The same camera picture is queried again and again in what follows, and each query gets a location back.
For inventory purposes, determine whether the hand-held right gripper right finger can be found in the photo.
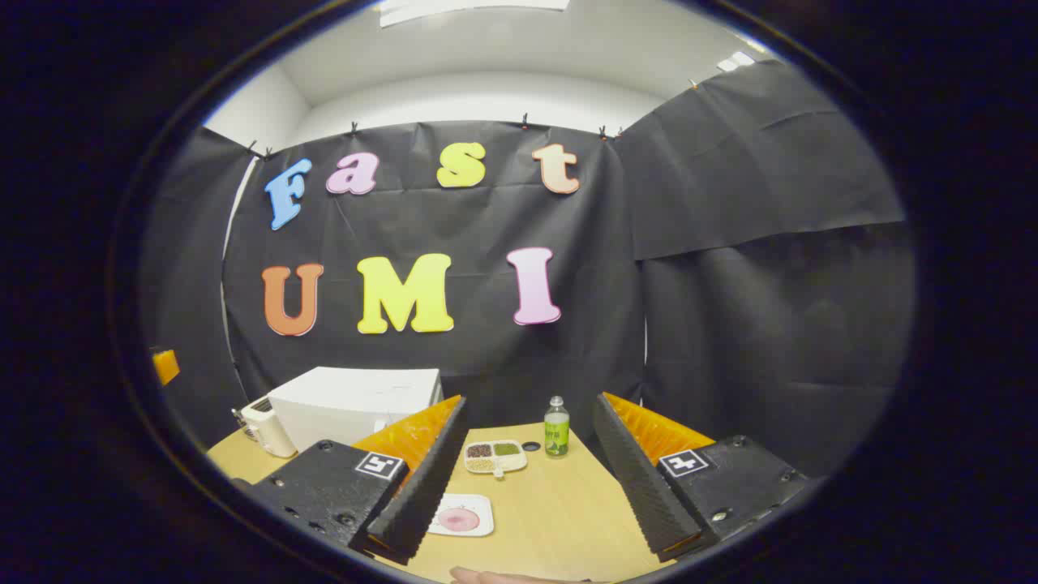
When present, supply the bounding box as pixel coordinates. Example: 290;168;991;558
592;392;812;562

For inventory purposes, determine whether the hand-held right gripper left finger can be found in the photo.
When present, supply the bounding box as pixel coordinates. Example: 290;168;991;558
243;395;470;566

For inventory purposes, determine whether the white square plate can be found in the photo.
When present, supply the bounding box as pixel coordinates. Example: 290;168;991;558
427;493;495;538

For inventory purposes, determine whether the white microwave oven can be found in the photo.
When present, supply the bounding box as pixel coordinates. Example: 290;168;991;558
268;367;445;453

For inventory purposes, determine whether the white divided bean tray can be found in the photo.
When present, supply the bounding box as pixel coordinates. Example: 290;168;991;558
463;440;529;479

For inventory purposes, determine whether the green drink bottle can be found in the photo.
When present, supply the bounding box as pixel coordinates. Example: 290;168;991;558
544;396;570;458

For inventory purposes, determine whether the white toaster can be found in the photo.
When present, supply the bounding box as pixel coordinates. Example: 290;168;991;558
240;397;298;459

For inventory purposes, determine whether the large ceiling light panel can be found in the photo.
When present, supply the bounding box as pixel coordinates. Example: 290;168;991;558
378;0;571;28

